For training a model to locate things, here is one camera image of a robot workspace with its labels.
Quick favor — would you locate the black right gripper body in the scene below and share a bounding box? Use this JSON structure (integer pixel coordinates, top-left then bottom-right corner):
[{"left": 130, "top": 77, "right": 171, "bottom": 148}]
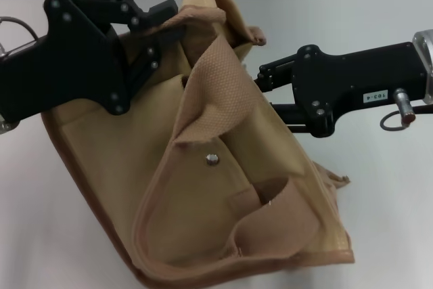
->
[{"left": 292, "top": 44, "right": 427, "bottom": 139}]

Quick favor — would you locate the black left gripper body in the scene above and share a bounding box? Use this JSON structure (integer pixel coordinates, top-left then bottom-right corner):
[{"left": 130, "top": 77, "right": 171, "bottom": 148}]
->
[{"left": 0, "top": 0, "right": 132, "bottom": 124}]

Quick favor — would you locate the khaki canvas food bag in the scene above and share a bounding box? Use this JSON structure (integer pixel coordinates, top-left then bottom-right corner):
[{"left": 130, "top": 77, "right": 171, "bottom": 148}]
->
[{"left": 40, "top": 0, "right": 356, "bottom": 289}]

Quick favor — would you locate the right gripper cable with plug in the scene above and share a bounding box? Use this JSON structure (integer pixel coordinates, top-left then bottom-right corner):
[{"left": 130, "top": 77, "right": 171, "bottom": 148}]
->
[{"left": 380, "top": 87, "right": 433, "bottom": 133}]

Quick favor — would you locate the gripper cable with plug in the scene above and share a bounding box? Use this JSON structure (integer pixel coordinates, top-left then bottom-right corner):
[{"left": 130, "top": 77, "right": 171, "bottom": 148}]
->
[
  {"left": 380, "top": 87, "right": 433, "bottom": 133},
  {"left": 0, "top": 16, "right": 38, "bottom": 60}
]

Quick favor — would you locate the left gripper cable with plug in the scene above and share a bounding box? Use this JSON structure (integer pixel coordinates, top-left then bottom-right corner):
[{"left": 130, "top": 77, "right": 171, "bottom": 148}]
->
[{"left": 0, "top": 16, "right": 38, "bottom": 60}]

